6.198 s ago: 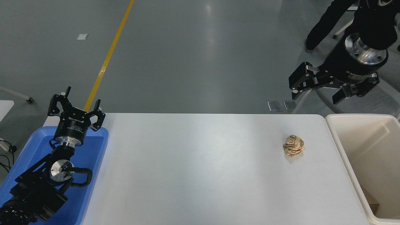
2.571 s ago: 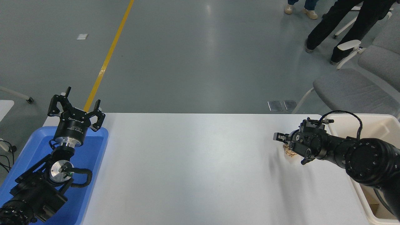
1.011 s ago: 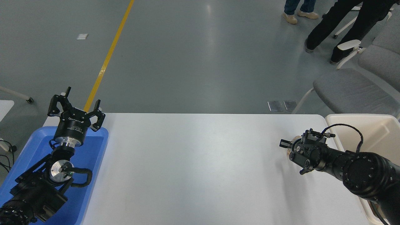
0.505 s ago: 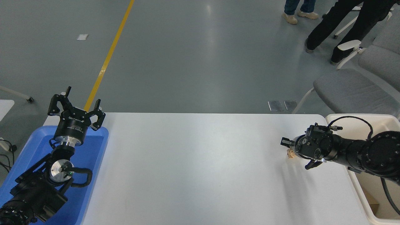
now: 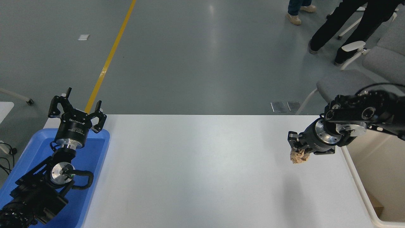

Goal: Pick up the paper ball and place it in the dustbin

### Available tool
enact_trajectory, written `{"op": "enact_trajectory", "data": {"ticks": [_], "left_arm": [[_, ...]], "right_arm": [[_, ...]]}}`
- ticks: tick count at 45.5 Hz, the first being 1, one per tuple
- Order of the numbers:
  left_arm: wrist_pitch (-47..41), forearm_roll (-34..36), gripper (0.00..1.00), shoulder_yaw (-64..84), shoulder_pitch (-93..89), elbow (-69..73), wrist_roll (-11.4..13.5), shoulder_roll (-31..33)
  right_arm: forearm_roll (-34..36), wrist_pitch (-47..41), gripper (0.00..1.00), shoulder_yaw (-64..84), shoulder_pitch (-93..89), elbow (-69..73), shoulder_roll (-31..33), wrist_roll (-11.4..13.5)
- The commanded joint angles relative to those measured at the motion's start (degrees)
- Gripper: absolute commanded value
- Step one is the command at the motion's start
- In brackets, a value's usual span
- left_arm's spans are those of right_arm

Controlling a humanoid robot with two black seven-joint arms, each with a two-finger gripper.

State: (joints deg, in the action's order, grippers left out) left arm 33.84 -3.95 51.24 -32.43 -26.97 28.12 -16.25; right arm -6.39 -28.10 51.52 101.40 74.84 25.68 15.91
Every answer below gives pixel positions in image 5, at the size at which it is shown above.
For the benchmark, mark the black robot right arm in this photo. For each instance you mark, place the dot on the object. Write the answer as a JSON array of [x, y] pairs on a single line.
[[364, 110]]

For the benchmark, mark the white caster leg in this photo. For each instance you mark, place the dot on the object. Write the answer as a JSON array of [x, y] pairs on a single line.
[[30, 101]]

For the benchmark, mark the tan paper ball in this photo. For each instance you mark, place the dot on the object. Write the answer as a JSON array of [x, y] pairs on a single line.
[[297, 157]]

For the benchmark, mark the metal floor plate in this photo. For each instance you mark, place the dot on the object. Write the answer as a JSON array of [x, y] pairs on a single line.
[[293, 106], [278, 107]]

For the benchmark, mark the blue plastic tray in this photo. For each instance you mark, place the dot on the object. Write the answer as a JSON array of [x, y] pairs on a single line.
[[91, 158]]

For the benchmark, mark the grey padded office chair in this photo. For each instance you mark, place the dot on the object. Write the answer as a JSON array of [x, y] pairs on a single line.
[[348, 82]]

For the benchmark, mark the white frame swivel chair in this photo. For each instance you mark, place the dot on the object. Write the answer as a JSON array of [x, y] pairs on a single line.
[[348, 29]]

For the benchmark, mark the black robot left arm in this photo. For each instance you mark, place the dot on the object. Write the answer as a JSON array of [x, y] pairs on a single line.
[[34, 193]]

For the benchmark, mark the small white side table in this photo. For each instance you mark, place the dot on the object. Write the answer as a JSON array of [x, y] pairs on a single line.
[[4, 110]]

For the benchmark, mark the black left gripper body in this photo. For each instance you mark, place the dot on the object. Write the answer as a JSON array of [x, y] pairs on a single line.
[[73, 129]]

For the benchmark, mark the large pale plastic bin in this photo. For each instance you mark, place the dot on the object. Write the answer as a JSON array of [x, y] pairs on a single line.
[[379, 167]]

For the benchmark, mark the person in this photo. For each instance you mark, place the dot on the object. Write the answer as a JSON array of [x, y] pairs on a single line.
[[294, 8], [335, 22]]

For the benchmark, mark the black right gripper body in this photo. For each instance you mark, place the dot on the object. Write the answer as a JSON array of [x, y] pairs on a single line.
[[311, 141]]

